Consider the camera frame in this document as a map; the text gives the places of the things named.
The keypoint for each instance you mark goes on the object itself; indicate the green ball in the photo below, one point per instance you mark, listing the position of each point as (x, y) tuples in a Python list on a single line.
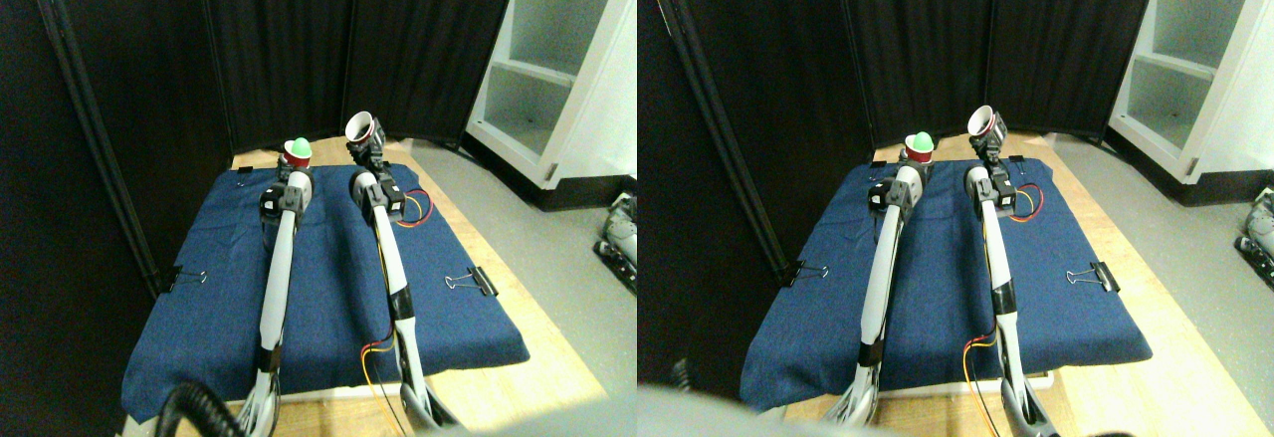
[(922, 140), (298, 146)]

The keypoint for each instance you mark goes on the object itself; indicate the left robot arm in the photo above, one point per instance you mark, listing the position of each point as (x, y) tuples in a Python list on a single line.
[(886, 278), (277, 288)]

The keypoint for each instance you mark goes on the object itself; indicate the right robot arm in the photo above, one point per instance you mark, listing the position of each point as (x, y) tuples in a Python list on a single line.
[(391, 258), (1000, 258)]

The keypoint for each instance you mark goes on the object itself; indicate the dark blue cloth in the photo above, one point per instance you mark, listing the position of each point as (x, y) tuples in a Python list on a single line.
[(816, 327), (199, 327)]

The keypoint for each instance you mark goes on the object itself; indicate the black curtain stand pole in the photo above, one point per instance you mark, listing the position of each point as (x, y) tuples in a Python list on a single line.
[(97, 128), (722, 118)]

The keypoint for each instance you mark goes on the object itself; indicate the white board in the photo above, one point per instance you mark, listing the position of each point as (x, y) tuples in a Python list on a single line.
[(955, 388)]

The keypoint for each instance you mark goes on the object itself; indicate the white shelf unit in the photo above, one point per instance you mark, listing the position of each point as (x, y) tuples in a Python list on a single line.
[(1234, 79), (597, 79)]

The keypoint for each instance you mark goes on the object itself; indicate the grey and black machine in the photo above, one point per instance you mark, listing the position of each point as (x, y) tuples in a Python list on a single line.
[(622, 233), (1259, 228)]

